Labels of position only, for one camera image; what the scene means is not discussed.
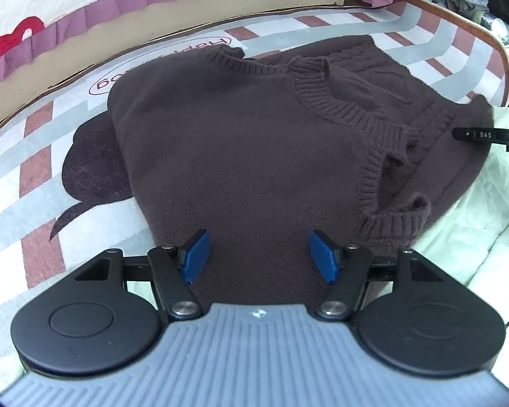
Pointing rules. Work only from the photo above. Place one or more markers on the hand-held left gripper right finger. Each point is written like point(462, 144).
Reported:
point(324, 260)

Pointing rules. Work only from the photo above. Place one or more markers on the beige bed base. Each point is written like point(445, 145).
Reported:
point(110, 55)

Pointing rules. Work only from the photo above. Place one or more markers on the brown knit sweater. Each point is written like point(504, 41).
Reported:
point(237, 157)

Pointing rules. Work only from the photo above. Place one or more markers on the light green quilt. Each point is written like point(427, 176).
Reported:
point(471, 241)

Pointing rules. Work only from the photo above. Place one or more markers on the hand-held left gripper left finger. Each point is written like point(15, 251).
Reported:
point(195, 256)

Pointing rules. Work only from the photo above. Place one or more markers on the checked printed rug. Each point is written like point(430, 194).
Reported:
point(25, 229)

